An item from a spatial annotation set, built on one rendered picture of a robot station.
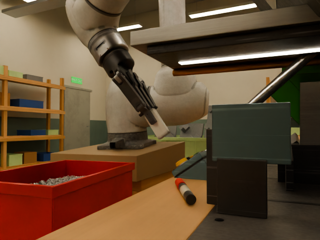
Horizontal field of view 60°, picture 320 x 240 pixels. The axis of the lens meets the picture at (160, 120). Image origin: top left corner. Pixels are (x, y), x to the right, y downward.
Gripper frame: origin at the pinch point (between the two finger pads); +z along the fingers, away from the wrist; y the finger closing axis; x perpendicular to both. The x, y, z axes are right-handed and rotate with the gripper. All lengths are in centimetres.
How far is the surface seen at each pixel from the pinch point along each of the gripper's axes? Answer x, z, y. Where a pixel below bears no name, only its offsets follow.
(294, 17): 28.6, 8.1, 29.6
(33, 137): -377, -240, -366
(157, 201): 1.0, 15.4, 21.2
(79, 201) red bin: -13.1, 8.0, 19.6
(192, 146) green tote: -18, 0, -78
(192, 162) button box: 2.8, 12.3, 2.0
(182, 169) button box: 0.1, 12.2, 2.0
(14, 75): -313, -346, -325
